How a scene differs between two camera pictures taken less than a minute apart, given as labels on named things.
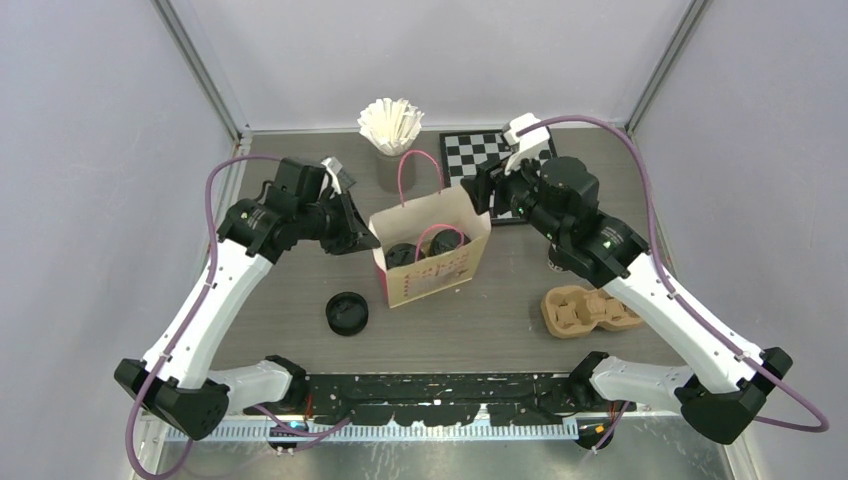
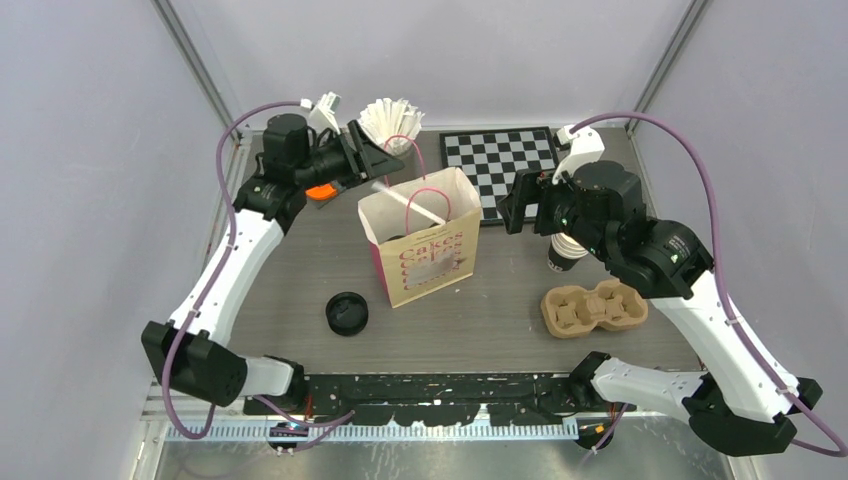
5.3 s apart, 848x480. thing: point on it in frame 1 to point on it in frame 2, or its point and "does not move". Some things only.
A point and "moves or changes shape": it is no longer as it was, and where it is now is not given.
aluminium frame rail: x=384 y=432 does not move
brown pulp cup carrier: x=571 y=312 does not move
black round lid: x=346 y=313 does not move
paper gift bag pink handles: x=431 y=245 moves or changes shape
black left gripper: x=355 y=235 to x=367 y=160
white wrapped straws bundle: x=390 y=125 does not move
